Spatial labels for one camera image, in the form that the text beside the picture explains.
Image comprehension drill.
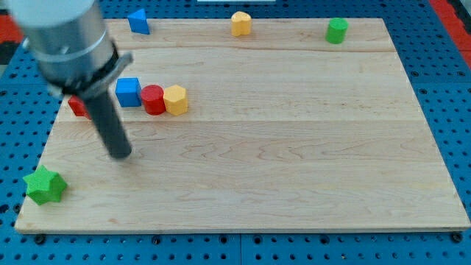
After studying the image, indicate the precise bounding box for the wooden board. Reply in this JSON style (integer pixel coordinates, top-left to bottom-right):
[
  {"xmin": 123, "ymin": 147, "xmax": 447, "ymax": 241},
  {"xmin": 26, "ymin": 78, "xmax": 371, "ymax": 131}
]
[{"xmin": 15, "ymin": 18, "xmax": 470, "ymax": 234}]

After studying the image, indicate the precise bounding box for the red block behind tool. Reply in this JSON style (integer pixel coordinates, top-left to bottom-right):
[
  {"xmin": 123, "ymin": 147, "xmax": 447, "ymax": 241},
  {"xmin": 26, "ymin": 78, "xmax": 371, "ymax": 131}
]
[{"xmin": 68, "ymin": 96, "xmax": 90, "ymax": 119}]

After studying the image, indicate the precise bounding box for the green cylinder block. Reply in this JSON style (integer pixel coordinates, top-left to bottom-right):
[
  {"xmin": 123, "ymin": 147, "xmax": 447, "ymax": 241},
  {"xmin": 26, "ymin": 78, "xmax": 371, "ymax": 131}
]
[{"xmin": 325, "ymin": 18, "xmax": 349, "ymax": 44}]

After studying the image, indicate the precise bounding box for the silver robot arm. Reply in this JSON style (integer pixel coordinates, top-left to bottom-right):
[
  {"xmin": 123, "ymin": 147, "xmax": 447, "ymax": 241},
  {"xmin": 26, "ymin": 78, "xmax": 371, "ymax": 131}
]
[{"xmin": 6, "ymin": 0, "xmax": 132, "ymax": 99}]

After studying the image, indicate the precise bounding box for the green star block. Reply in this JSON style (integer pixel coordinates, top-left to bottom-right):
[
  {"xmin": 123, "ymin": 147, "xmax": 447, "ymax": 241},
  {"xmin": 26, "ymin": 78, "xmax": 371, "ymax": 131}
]
[{"xmin": 23, "ymin": 165, "xmax": 68, "ymax": 205}]

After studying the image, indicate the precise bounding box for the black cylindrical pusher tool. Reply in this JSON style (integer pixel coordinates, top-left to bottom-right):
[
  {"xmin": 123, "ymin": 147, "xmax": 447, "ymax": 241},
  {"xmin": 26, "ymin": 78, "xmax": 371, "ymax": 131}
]
[{"xmin": 84, "ymin": 92, "xmax": 132, "ymax": 160}]

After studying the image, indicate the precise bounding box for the yellow heart block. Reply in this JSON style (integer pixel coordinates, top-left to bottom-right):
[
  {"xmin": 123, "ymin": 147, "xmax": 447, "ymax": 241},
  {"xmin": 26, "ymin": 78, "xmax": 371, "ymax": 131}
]
[{"xmin": 231, "ymin": 11, "xmax": 252, "ymax": 37}]

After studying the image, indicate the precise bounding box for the red cylinder block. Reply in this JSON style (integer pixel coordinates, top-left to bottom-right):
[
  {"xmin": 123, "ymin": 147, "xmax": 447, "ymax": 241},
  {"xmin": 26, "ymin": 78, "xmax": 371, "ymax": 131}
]
[{"xmin": 141, "ymin": 85, "xmax": 166, "ymax": 116}]

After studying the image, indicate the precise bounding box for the blue triangle block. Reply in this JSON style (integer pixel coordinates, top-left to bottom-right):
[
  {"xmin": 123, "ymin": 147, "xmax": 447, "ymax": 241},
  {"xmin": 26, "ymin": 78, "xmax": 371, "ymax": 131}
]
[{"xmin": 127, "ymin": 9, "xmax": 150, "ymax": 35}]

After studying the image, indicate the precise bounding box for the blue cube block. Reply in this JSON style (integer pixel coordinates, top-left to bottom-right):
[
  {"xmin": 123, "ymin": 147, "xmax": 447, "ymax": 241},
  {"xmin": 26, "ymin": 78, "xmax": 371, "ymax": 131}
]
[{"xmin": 115, "ymin": 77, "xmax": 141, "ymax": 107}]

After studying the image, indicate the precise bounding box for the yellow hexagon block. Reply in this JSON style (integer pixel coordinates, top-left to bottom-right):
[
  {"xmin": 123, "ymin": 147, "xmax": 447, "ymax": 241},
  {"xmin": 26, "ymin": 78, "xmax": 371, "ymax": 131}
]
[{"xmin": 163, "ymin": 85, "xmax": 188, "ymax": 116}]

